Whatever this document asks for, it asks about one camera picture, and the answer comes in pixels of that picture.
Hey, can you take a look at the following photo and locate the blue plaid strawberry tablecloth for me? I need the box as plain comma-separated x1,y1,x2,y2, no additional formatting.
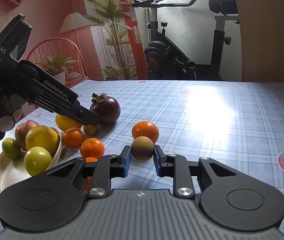
0,79,284,240

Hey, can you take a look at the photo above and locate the yellow lemon in bowl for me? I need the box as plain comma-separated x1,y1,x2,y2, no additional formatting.
26,126,60,154

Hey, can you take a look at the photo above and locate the wooden cabinet panel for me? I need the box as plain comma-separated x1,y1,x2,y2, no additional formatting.
236,0,284,82

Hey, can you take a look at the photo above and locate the orange tangerine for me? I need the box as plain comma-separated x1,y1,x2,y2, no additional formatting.
80,138,105,159
62,127,83,148
83,156,99,192
131,121,159,145

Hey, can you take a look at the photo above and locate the green apple front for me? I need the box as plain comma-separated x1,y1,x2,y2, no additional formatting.
24,146,52,176

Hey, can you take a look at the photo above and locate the white ceramic bowl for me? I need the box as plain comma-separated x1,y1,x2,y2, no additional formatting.
47,127,62,170

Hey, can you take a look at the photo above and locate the dark purple mangosteen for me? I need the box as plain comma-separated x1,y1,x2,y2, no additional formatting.
89,93,121,126

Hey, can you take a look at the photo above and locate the yellow lemon on table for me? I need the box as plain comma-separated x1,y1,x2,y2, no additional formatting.
55,114,83,131

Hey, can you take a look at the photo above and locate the black exercise bike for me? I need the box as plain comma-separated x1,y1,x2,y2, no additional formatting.
132,0,239,81

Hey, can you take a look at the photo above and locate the red peach in bowl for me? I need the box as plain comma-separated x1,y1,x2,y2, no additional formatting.
15,120,39,151

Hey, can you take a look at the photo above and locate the small green fruit left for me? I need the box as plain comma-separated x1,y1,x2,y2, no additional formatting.
2,138,21,160

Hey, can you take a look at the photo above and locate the small yellow kumquat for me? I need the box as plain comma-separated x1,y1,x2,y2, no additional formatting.
83,124,98,137

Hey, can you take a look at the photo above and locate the orange tangerine by bowl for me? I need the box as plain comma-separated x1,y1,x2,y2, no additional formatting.
62,127,83,148

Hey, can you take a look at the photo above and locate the orange tangerine behind gripper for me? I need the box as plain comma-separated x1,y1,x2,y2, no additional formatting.
83,156,99,192

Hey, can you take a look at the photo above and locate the white ceramic plate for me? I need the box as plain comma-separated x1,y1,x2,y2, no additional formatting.
0,151,31,193

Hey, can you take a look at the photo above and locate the round brown longan fruit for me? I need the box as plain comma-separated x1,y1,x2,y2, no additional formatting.
131,136,154,161

